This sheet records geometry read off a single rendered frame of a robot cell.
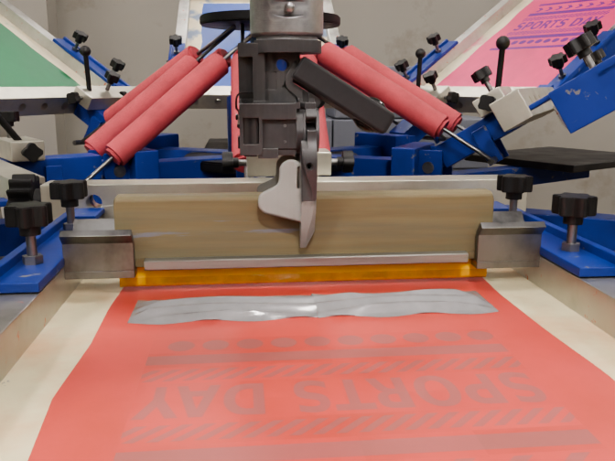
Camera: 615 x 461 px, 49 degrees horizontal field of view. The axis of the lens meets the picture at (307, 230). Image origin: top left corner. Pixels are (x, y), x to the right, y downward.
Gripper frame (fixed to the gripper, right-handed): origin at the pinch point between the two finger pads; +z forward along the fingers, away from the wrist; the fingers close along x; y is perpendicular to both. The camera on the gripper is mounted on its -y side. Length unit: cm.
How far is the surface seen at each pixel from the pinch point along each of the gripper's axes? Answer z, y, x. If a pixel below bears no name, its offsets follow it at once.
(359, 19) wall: -58, -76, -408
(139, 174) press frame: 1, 26, -60
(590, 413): 6.3, -16.3, 31.8
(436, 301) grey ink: 5.5, -12.0, 9.2
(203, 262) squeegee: 2.6, 11.2, 2.8
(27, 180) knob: -2.9, 35.8, -22.3
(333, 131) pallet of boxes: 9, -43, -295
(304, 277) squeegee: 5.2, 0.4, 0.5
